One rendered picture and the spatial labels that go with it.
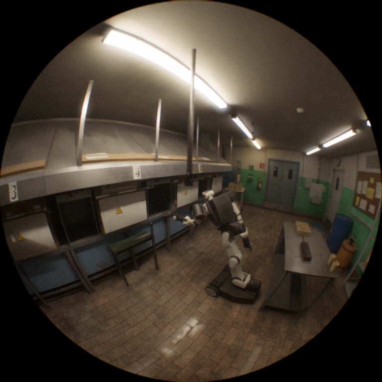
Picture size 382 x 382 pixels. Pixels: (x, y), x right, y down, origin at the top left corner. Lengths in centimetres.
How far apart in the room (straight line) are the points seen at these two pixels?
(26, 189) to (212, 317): 220
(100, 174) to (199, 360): 204
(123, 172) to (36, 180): 84
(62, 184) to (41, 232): 57
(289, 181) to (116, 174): 550
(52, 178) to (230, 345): 225
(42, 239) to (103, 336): 121
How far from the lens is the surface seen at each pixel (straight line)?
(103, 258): 196
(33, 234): 155
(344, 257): 331
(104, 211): 148
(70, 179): 118
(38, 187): 122
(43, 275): 206
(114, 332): 187
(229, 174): 485
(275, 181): 561
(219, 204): 132
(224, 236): 148
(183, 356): 169
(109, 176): 124
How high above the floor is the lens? 168
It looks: 13 degrees down
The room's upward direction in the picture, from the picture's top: 2 degrees clockwise
